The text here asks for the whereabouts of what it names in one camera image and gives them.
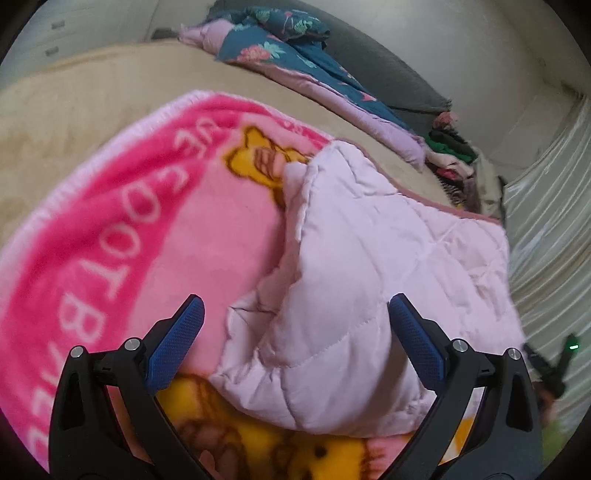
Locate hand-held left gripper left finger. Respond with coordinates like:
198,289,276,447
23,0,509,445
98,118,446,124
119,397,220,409
48,294,213,480

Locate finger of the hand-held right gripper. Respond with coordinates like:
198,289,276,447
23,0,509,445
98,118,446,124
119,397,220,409
522,344,552,381

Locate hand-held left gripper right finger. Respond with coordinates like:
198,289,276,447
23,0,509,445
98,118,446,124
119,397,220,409
389,294,543,480

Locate pink quilted jacket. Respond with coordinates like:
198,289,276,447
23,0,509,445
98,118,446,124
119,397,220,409
210,141,525,437

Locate pile of clothes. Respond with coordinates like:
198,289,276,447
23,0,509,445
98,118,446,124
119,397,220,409
425,111,506,220

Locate pink printed blanket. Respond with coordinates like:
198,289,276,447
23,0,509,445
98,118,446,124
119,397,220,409
0,90,485,476

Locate white satin curtain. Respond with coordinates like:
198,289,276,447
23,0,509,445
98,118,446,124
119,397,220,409
501,92,591,416

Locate beige bed sheet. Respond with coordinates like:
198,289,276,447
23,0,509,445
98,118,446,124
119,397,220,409
0,39,462,259

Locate grey headboard cushion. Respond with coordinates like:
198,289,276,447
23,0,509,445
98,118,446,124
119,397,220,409
208,0,451,114

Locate blue floral quilt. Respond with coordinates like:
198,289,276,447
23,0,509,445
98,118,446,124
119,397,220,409
178,6,426,171

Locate white drawer cabinet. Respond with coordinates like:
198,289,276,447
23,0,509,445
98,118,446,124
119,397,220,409
0,0,162,79

